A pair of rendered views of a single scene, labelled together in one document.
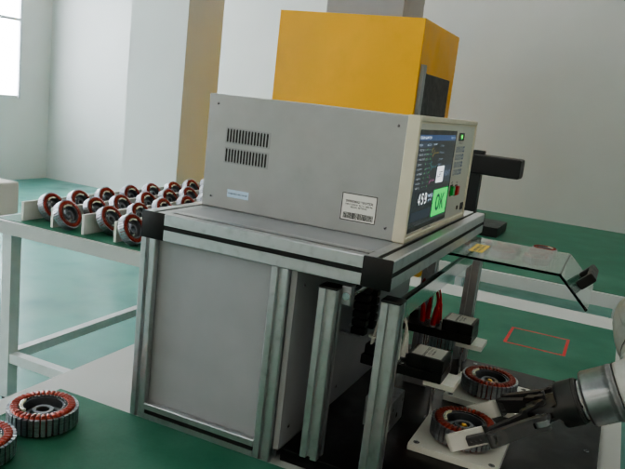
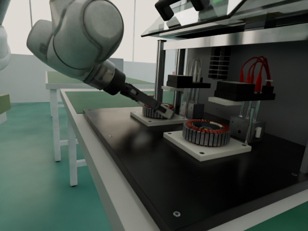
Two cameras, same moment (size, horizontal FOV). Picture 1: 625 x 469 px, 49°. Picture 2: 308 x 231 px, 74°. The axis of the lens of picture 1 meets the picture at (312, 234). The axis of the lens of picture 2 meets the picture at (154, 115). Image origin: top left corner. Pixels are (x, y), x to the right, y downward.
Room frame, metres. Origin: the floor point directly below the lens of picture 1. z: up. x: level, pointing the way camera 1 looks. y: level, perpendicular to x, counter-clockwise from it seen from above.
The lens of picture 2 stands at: (1.51, -0.84, 0.95)
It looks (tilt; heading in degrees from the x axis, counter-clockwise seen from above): 14 degrees down; 128
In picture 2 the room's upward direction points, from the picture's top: 4 degrees clockwise
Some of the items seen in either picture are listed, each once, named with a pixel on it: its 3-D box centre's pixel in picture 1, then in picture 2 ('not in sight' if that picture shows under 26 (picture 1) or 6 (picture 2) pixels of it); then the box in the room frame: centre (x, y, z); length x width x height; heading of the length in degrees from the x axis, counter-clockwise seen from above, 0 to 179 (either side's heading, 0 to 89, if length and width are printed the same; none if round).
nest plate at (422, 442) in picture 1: (460, 441); (158, 117); (1.10, -0.30, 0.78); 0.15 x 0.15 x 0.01; 66
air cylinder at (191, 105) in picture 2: (383, 406); (192, 108); (1.16, -0.16, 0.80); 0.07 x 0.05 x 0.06; 156
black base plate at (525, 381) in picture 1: (466, 422); (181, 131); (1.22, -0.33, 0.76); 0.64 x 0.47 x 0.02; 156
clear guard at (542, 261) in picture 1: (509, 266); (243, 25); (1.38, -0.41, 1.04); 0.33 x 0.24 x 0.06; 66
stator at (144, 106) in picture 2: (463, 428); (158, 109); (1.10, -0.30, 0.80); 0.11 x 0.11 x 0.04
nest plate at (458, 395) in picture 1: (486, 394); (204, 141); (1.32, -0.39, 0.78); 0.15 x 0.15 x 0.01; 66
